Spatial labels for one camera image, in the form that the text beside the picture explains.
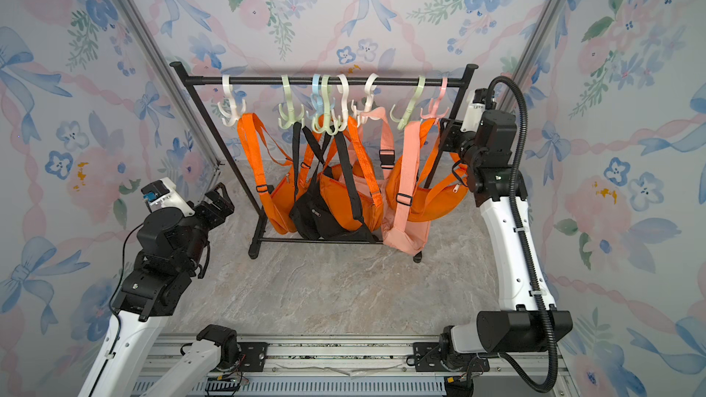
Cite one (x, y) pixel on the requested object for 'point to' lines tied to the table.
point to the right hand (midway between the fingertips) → (450, 118)
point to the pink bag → (396, 228)
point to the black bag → (305, 212)
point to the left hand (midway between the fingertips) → (211, 192)
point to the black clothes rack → (256, 235)
